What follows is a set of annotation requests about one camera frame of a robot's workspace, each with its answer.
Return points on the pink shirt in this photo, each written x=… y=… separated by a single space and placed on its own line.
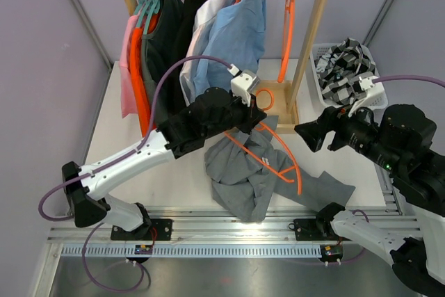
x=127 y=98

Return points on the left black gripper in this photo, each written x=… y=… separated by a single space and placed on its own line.
x=252 y=115

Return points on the orange hanger of plaid shirt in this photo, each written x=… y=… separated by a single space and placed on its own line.
x=288 y=27

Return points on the orange shirt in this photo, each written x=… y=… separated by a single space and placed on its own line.
x=143 y=106

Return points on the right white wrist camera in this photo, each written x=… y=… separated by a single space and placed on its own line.
x=372 y=90

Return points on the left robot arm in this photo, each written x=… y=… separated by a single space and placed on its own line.
x=88 y=192

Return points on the white slotted cable duct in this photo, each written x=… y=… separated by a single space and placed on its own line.
x=193 y=251

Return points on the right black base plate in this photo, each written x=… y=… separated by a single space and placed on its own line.
x=313 y=229

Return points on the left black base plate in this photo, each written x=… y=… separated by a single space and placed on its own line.
x=161 y=230

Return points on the grey shirt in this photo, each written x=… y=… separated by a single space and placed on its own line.
x=244 y=187

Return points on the aluminium rail frame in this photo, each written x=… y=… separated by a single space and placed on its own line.
x=181 y=190

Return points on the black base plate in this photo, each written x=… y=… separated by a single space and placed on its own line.
x=313 y=229
x=161 y=230

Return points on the light blue shirt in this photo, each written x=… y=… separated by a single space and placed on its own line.
x=237 y=37

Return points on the dark grey t-shirt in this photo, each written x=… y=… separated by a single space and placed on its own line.
x=156 y=56

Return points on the black white plaid shirt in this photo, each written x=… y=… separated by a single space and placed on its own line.
x=339 y=69

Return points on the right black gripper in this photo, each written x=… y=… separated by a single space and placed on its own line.
x=336 y=119

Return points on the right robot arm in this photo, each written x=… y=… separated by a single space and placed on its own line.
x=400 y=144

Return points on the white plastic basket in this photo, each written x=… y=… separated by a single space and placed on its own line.
x=319 y=49

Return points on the wooden clothes rack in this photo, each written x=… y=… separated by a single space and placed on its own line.
x=313 y=15

